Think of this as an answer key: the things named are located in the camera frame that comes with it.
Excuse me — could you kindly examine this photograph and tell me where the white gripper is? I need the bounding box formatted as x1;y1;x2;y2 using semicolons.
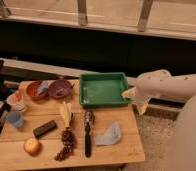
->
122;87;151;115

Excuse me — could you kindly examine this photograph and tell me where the yellow banana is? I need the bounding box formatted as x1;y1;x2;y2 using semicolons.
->
59;102;72;127

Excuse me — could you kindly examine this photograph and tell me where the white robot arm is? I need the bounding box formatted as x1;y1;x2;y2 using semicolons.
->
122;69;196;171

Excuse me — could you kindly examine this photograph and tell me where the green plastic tray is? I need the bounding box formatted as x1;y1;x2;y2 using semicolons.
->
79;72;131;108

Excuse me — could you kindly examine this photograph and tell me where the crumpled blue cloth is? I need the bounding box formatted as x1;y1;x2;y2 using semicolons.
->
94;122;122;146

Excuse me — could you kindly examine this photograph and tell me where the purple bowl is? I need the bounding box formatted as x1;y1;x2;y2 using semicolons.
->
48;79;73;99

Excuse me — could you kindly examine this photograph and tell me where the bunch of dark grapes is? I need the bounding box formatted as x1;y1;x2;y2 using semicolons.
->
55;127;77;161

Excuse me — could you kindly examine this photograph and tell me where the black rectangular block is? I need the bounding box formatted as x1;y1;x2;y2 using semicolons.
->
33;120;57;138

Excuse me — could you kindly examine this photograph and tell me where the blue spoon in bowl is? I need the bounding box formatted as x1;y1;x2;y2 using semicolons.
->
37;80;48;95

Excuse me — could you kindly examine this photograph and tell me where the wooden table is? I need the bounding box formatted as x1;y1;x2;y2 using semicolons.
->
0;80;145;171

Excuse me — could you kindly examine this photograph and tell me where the orange bowl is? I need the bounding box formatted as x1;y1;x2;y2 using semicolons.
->
26;80;47;101

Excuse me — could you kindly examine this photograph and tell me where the red yellow apple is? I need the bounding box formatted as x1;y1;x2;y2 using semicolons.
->
24;138;40;155

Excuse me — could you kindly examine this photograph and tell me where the white cup with carrot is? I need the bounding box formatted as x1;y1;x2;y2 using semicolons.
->
6;91;26;111

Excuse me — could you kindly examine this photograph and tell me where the blue plastic cup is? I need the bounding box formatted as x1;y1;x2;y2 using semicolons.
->
6;111;23;128

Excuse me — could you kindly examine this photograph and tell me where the black handled scoop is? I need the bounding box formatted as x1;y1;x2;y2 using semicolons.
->
85;110;95;158

